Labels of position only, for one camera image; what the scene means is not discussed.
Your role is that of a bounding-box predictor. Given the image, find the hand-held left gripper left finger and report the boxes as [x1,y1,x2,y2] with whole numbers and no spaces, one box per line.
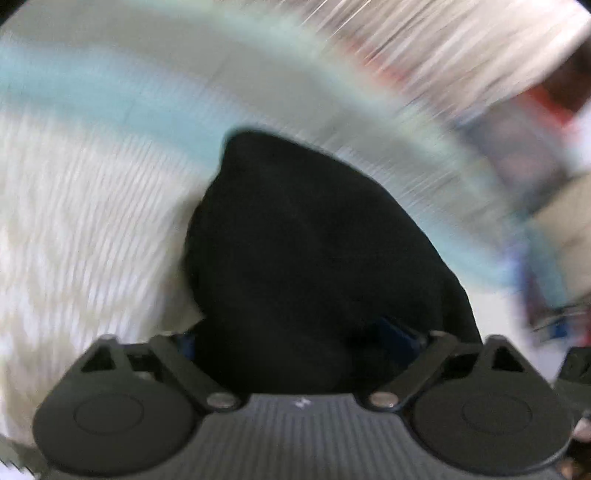
[79,333,242,412]

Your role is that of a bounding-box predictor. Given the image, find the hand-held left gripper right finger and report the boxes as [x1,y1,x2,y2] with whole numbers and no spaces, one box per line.
[368,316,528,412]

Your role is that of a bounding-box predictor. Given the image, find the black pants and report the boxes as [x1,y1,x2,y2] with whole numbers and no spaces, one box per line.
[184,130,484,394]

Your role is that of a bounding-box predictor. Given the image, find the teal patchwork bedspread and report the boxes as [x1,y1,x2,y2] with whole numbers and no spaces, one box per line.
[0,0,573,467]

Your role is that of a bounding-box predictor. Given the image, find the leaf print curtain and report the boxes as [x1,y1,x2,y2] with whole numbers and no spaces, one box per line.
[295,0,591,125]

